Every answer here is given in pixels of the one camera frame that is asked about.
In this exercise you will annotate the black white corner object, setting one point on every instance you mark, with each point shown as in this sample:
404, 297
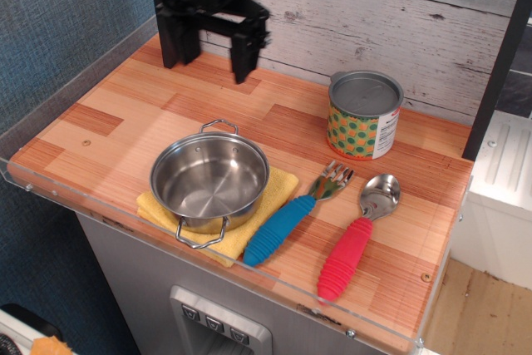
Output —
23, 326

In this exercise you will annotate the white toy sink unit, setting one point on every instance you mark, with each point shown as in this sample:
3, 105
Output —
493, 231

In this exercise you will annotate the green orange patterned tin can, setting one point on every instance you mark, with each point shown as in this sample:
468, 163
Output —
363, 113

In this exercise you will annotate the blue handled metal fork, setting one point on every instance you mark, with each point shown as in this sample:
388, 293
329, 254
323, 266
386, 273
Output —
272, 233

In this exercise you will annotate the yellow folded cloth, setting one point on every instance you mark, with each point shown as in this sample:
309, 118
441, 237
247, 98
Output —
279, 189

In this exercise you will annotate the dark right vertical post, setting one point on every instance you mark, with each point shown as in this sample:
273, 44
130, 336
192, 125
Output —
512, 38

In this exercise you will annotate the silver dispenser button panel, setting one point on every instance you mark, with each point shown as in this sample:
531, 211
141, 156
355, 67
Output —
206, 327

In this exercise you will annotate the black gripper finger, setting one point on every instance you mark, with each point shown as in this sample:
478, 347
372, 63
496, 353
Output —
179, 37
244, 54

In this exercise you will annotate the orange plush object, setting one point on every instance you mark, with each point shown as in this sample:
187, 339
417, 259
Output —
49, 346

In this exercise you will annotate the grey toy fridge cabinet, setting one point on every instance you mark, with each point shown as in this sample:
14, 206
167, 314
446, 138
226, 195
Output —
141, 274

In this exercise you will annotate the red handled metal spoon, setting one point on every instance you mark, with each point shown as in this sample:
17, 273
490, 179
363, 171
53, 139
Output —
378, 199

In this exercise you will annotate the stainless steel pot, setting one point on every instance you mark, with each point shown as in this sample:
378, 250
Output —
212, 182

